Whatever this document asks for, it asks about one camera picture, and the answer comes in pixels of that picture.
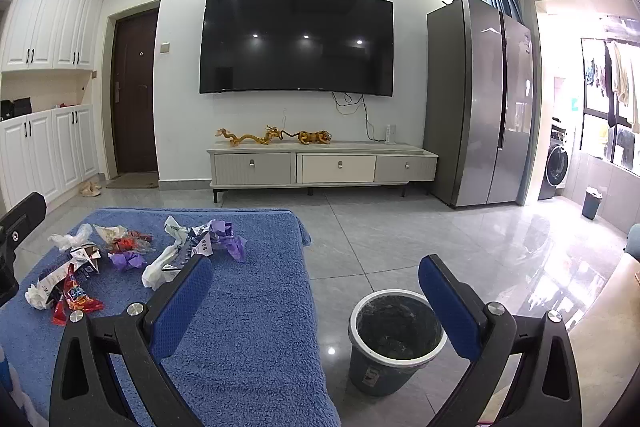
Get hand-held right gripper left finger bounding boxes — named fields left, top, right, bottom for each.
left=50, top=255, right=213, bottom=427

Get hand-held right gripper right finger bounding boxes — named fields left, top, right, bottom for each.
left=419, top=255, right=583, bottom=427

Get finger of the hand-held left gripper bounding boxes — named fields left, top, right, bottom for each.
left=0, top=192, right=47, bottom=254

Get white plastic bag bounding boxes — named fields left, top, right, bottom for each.
left=141, top=216, right=201, bottom=291

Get grey bin with white rim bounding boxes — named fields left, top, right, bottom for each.
left=347, top=289, right=447, bottom=398

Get crumpled white tissue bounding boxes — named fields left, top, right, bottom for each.
left=25, top=282, right=56, bottom=311

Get white blue printed wrapper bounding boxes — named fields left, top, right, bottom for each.
left=37, top=257, right=93, bottom=294

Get crumpled white plastic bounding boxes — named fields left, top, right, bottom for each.
left=48, top=223, right=94, bottom=253

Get white base cabinet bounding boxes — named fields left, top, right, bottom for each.
left=0, top=103, right=99, bottom=212

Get white black printed wrapper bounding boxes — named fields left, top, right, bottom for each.
left=185, top=224, right=221, bottom=258

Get small purple wrapper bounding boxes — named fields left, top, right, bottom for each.
left=110, top=252, right=148, bottom=272

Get red snack wrapper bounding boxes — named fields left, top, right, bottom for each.
left=52, top=264, right=104, bottom=326

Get brown white paper carton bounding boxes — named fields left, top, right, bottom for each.
left=70, top=244, right=104, bottom=274

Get blue fluffy blanket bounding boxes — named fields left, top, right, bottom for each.
left=0, top=207, right=341, bottom=427

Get crumpled red wrapper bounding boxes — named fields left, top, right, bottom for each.
left=107, top=231, right=154, bottom=255

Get large purple wrapper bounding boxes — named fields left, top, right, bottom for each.
left=210, top=219, right=249, bottom=263

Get clear crumpled wrapper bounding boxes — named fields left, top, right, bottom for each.
left=94, top=223, right=127, bottom=248

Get black box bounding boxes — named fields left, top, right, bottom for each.
left=0, top=98, right=33, bottom=122

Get brown doormat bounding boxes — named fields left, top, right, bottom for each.
left=106, top=172, right=161, bottom=189

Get grey cabinet drawer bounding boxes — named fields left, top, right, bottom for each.
left=375, top=155, right=438, bottom=182
left=214, top=152, right=292, bottom=186

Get dark brown entrance door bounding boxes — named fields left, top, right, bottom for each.
left=111, top=9, right=161, bottom=175

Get beige sofa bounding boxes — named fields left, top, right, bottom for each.
left=567, top=252, right=640, bottom=427

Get small blue waste bin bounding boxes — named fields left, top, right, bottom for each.
left=581, top=187, right=604, bottom=220

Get grey washing machine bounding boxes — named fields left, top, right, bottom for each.
left=537, top=117, right=571, bottom=200

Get golden dragon figurine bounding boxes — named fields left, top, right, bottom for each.
left=216, top=125, right=296, bottom=146

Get white cabinet drawer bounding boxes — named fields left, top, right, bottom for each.
left=296, top=154, right=377, bottom=184

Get grey double-door refrigerator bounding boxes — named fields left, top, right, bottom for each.
left=422, top=0, right=536, bottom=209

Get grey television cabinet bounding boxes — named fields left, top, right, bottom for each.
left=206, top=141, right=440, bottom=204

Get golden tiger figurine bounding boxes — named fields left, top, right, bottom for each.
left=296, top=129, right=332, bottom=146

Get hanging laundry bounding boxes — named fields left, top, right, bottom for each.
left=582, top=39, right=640, bottom=135

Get white wall cabinet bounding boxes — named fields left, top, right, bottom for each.
left=0, top=0, right=106, bottom=72

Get black television cables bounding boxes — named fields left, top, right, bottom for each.
left=332, top=91, right=378, bottom=142

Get black wall television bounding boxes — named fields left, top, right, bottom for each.
left=199, top=0, right=394, bottom=98

